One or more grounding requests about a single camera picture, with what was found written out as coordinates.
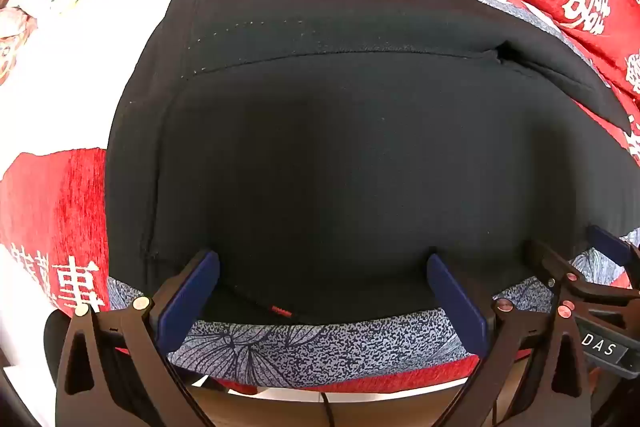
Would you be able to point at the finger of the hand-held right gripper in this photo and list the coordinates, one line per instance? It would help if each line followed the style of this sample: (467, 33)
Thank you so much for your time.
(607, 242)
(547, 264)

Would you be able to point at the crumpled pale cloth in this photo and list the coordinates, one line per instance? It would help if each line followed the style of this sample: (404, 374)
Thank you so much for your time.
(15, 27)

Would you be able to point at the grey floral patterned cloth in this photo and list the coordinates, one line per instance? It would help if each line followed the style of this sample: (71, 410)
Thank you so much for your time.
(325, 349)

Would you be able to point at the black pants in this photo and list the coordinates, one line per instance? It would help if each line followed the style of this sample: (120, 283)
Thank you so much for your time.
(350, 157)

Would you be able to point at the brown wooden board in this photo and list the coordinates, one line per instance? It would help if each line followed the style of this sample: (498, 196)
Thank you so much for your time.
(280, 409)

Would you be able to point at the red white printed blanket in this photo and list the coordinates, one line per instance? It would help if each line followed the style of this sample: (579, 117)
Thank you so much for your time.
(50, 207)

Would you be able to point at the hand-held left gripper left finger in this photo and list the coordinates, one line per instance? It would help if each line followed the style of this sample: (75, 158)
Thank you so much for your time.
(192, 297)

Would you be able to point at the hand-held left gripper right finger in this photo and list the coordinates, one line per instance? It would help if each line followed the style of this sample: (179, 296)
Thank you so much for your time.
(455, 302)

